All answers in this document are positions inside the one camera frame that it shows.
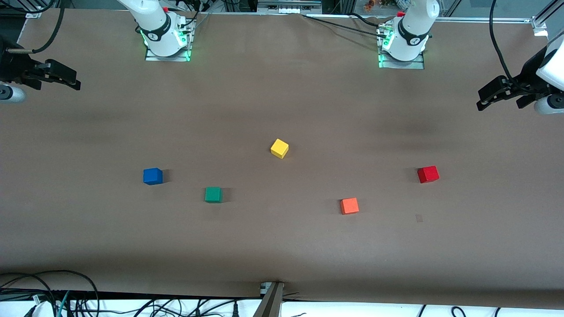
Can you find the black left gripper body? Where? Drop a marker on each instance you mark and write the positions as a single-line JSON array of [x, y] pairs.
[[529, 77]]

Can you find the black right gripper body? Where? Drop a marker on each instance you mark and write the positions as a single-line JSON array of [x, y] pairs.
[[13, 67]]

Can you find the red wooden block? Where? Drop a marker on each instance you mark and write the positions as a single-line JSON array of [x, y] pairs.
[[428, 175]]

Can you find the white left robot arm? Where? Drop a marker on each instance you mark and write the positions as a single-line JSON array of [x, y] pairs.
[[412, 26]]

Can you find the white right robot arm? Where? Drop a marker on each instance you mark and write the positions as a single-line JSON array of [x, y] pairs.
[[154, 22]]

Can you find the blue wooden block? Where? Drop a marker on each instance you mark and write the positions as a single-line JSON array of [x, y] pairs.
[[153, 176]]

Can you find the orange wooden block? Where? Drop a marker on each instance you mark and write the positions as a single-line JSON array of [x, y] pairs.
[[349, 206]]

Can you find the green wooden block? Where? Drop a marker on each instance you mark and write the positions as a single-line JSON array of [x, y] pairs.
[[213, 195]]

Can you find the yellow wooden block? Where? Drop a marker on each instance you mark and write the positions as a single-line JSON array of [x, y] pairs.
[[279, 148]]

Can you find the grey power strip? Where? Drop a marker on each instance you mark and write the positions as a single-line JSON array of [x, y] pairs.
[[288, 8]]

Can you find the grey aluminium beam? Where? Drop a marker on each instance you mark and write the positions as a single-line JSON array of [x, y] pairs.
[[269, 304]]

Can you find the aluminium corner bracket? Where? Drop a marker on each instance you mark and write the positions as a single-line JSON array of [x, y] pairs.
[[539, 26], [33, 14]]

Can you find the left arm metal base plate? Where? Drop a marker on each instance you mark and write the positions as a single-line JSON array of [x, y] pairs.
[[416, 65]]

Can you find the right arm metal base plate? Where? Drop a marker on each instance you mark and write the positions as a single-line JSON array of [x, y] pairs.
[[152, 58]]

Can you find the small metal table bracket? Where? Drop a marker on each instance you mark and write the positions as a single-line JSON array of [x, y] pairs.
[[265, 287]]

